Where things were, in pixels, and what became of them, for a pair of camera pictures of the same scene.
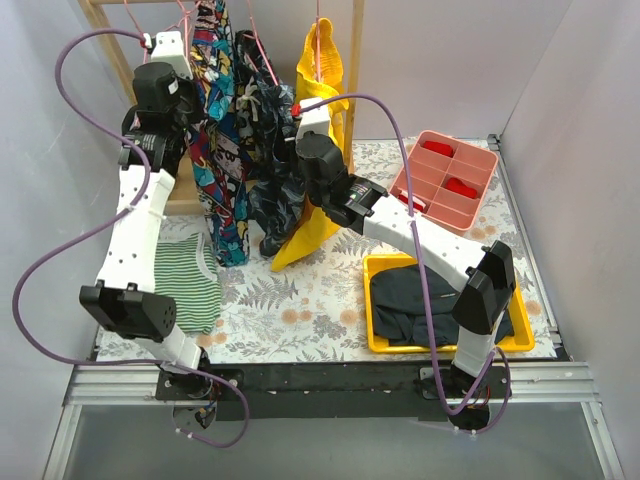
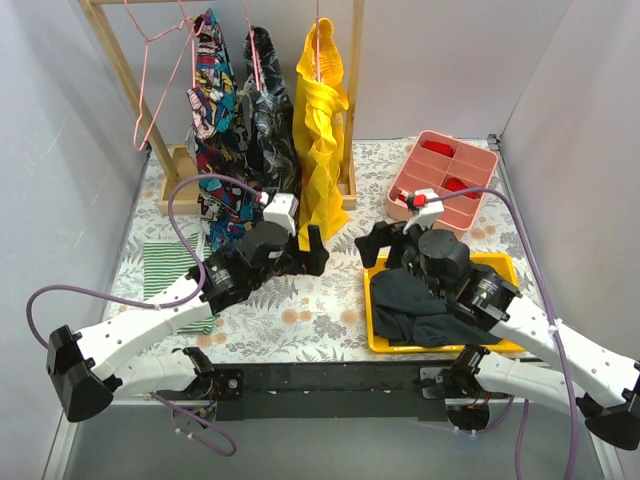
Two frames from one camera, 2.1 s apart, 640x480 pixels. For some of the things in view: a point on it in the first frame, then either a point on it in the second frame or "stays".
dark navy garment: x=396 y=308 stays
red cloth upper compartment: x=441 y=147 stays
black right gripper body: x=304 y=147 -> x=393 y=245
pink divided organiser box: x=450 y=179 stays
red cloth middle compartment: x=457 y=185 stays
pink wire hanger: x=186 y=22 -> x=196 y=27
